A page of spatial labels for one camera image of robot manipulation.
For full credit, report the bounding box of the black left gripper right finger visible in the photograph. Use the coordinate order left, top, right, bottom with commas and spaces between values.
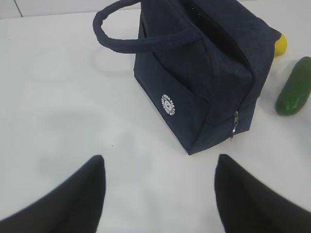
214, 154, 311, 233

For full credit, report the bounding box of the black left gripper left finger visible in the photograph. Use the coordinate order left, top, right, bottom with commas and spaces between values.
0, 155, 106, 233

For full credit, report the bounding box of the green cucumber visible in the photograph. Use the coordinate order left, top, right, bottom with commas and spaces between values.
275, 56, 311, 116

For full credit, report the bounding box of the navy blue lunch bag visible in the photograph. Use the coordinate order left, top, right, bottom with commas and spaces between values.
93, 0, 281, 155

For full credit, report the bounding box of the yellow lemon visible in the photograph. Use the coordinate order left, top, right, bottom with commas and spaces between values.
274, 34, 288, 57

